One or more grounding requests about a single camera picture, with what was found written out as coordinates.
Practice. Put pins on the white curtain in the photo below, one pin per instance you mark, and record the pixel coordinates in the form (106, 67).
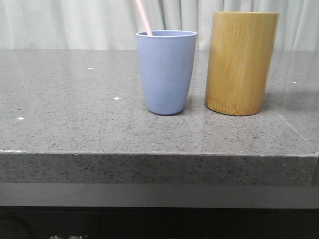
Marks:
(112, 24)

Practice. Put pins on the bamboo cylinder holder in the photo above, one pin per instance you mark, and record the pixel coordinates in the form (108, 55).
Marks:
(240, 54)

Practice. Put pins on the blue cup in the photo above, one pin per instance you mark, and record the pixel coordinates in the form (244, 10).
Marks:
(166, 62)

